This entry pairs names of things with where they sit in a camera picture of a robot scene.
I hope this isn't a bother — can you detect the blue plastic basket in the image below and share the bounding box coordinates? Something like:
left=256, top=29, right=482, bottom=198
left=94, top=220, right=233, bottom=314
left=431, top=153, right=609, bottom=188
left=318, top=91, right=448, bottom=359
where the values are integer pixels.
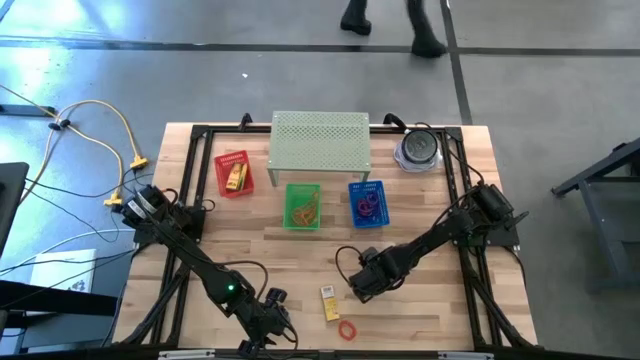
left=348, top=180, right=391, bottom=230

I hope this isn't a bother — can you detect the black floor bar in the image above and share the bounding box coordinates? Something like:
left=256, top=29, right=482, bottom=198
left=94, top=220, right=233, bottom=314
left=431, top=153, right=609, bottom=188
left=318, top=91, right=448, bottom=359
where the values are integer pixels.
left=0, top=103, right=57, bottom=118

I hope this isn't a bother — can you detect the red plastic basket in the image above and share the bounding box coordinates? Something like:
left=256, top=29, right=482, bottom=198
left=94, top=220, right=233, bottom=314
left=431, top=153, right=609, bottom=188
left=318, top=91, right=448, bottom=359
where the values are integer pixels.
left=213, top=149, right=256, bottom=199

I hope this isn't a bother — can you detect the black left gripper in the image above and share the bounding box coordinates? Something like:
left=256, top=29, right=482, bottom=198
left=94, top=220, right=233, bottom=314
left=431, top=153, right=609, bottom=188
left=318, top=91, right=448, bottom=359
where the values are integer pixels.
left=238, top=299, right=294, bottom=359

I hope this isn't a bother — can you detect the black beam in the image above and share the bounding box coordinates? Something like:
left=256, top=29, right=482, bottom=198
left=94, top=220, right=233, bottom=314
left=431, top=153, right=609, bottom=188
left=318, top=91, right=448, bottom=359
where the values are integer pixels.
left=0, top=279, right=119, bottom=317

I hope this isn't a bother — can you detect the orange rubber band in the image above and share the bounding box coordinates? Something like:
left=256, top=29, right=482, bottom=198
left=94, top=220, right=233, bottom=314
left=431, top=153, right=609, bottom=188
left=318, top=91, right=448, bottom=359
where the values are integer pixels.
left=293, top=207, right=319, bottom=226
left=299, top=189, right=321, bottom=214

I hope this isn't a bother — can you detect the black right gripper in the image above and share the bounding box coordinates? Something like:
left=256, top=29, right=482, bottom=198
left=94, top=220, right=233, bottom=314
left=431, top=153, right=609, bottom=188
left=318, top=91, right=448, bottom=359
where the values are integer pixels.
left=348, top=247, right=404, bottom=304

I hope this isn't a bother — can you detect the black aluminium table frame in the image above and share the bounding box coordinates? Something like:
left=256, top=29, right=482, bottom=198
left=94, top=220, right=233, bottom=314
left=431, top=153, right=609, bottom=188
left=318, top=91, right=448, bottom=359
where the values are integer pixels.
left=115, top=123, right=539, bottom=351

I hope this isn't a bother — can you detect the pale green perforated metal shelf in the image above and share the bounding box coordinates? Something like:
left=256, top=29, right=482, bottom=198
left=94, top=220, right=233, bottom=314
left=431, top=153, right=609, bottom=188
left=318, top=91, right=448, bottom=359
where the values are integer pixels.
left=267, top=110, right=373, bottom=187

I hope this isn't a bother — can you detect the green plastic basket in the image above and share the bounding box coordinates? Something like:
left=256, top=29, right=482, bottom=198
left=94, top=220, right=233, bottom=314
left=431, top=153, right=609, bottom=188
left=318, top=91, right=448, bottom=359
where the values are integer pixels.
left=282, top=182, right=323, bottom=232

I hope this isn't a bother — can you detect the white paper sheet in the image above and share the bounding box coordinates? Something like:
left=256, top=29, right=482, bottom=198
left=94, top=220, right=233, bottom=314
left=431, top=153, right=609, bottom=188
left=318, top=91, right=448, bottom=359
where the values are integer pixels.
left=29, top=248, right=97, bottom=294

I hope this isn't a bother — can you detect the grey-blue metal cart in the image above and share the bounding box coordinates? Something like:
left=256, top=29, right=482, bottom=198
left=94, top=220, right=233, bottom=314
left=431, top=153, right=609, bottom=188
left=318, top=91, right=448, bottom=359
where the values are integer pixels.
left=551, top=137, right=640, bottom=295

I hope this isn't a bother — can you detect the yellow extension cable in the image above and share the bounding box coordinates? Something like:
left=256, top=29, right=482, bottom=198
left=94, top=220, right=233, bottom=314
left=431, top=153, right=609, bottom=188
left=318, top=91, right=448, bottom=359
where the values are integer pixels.
left=0, top=83, right=126, bottom=209
left=49, top=98, right=150, bottom=170

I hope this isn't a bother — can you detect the silver bracket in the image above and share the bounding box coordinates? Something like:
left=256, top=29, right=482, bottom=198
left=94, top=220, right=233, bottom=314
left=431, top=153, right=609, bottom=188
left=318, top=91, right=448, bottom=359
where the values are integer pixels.
left=438, top=351, right=495, bottom=360
left=158, top=349, right=216, bottom=360

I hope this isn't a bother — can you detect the person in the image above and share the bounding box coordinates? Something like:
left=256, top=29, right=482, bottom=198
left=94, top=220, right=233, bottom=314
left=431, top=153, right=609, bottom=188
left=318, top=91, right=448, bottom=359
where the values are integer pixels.
left=339, top=0, right=449, bottom=59

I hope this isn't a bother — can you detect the black panel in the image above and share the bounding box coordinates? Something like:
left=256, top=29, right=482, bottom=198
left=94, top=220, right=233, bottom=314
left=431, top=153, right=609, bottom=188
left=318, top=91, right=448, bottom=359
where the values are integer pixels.
left=0, top=161, right=30, bottom=257

